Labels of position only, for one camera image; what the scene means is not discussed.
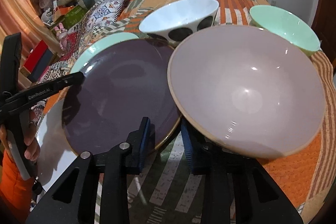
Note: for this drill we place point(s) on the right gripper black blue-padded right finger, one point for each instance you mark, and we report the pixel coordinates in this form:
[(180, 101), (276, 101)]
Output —
[(234, 179)]

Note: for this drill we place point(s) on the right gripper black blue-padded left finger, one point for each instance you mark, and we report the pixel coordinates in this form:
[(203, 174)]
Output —
[(72, 198)]

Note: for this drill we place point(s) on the red box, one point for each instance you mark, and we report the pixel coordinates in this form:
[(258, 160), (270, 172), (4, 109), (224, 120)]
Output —
[(35, 55)]

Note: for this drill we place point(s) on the large lilac bowl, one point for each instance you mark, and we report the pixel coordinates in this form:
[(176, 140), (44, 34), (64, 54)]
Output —
[(248, 90)]

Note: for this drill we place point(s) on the dark purple plate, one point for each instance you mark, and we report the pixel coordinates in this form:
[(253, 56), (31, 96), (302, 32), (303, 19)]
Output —
[(123, 84)]

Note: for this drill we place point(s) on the pink bunny figurine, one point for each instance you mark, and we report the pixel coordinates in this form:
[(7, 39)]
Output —
[(61, 35)]

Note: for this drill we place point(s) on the mint green bowl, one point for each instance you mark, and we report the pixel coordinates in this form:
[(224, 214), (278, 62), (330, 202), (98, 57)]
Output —
[(287, 25)]

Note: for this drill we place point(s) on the person's left hand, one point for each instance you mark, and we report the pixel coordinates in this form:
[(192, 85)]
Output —
[(33, 149)]

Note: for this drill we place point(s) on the white bowl black dots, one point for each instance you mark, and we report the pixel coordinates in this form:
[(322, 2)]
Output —
[(176, 21)]

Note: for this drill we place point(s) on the mint green plate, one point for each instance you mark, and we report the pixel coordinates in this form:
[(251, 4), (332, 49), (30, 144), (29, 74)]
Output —
[(99, 46)]

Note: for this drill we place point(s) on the dark blue box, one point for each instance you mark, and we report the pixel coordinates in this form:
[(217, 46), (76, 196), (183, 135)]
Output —
[(41, 66)]

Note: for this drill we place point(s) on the orange sleeve forearm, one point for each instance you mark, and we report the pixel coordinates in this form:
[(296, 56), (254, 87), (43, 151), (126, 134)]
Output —
[(16, 193)]

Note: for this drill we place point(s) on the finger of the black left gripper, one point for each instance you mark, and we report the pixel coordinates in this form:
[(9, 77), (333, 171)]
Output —
[(31, 96)]

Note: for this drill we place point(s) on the peach curtain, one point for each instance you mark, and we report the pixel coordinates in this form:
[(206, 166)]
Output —
[(19, 16)]

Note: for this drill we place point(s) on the green cardboard box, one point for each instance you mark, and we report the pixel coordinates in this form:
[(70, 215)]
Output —
[(73, 17)]

